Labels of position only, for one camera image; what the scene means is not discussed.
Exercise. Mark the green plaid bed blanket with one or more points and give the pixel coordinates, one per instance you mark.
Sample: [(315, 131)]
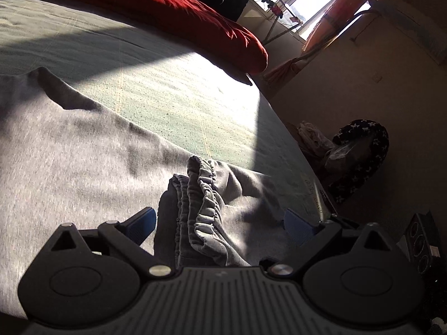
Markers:
[(193, 101)]

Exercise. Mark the dark patterned bag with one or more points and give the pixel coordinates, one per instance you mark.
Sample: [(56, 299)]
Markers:
[(358, 148)]

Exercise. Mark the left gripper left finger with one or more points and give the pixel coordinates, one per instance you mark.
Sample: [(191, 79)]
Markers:
[(125, 238)]

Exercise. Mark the pink clothes pile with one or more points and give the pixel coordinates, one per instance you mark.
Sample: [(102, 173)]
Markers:
[(313, 140)]

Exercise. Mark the metal clothes drying rack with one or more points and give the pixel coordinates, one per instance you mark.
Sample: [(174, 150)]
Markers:
[(278, 9)]

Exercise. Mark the red duvet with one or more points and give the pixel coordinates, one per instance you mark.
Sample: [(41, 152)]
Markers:
[(198, 24)]

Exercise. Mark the grey sweatpants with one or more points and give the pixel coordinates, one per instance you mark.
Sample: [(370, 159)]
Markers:
[(67, 158)]

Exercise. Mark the orange right curtain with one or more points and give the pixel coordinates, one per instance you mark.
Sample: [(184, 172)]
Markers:
[(335, 19)]

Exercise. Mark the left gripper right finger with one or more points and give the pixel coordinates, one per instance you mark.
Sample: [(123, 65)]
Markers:
[(311, 239)]

